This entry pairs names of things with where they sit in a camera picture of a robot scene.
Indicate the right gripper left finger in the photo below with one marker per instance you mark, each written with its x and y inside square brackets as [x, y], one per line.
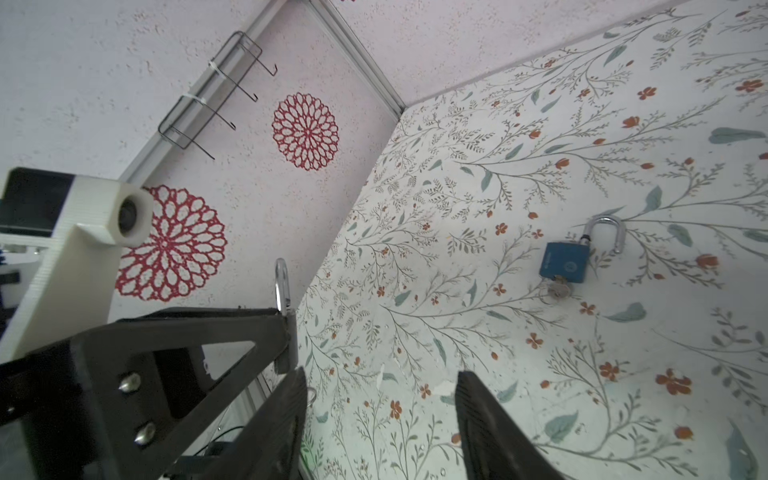
[269, 446]

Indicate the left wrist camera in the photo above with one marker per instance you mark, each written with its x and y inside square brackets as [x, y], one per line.
[82, 225]

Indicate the small metal key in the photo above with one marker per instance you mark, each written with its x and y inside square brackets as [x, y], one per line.
[559, 289]

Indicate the blue padlock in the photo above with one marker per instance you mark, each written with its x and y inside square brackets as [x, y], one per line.
[568, 261]

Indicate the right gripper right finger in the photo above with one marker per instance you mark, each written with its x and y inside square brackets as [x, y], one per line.
[493, 446]

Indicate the black wire wall basket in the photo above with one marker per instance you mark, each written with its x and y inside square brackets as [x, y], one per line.
[196, 108]

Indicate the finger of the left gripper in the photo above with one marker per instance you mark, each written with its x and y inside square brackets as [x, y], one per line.
[126, 400]

